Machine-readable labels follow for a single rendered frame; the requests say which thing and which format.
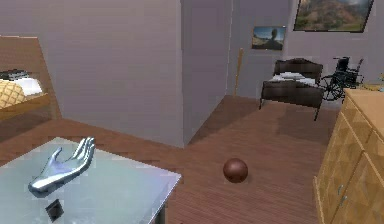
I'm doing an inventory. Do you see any yellow quilted blanket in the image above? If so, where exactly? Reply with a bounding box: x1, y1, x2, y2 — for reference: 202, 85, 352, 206
0, 79, 26, 110

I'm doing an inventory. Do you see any light wooden bed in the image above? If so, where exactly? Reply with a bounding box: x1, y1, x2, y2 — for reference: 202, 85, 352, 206
0, 35, 63, 122

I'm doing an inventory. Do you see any small black box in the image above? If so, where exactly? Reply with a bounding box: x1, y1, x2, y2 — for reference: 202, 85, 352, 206
45, 199, 65, 223

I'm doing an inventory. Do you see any light wooden dresser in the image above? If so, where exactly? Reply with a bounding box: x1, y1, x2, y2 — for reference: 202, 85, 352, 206
312, 87, 384, 224

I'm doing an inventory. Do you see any black wheelchair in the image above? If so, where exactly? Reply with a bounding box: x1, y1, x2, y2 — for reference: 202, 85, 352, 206
319, 56, 365, 102

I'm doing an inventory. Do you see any brown ball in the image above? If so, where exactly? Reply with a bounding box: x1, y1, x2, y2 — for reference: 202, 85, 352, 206
222, 157, 249, 184

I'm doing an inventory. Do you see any silver hand sculpture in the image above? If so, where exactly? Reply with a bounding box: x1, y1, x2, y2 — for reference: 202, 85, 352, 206
27, 136, 97, 198

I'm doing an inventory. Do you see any small framed landscape picture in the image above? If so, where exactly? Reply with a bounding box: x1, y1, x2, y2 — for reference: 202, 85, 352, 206
251, 25, 287, 52

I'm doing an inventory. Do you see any dark brown bed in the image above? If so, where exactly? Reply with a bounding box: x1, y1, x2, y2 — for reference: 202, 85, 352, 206
258, 57, 325, 122

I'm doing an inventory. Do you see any large framed landscape picture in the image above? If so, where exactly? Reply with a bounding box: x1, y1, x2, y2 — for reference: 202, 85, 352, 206
293, 0, 375, 34

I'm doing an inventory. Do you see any pale glass-top table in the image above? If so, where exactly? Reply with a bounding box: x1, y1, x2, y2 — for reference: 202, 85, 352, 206
0, 136, 183, 224

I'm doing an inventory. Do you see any white pillow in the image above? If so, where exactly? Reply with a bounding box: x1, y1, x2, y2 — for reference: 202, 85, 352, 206
12, 77, 44, 97

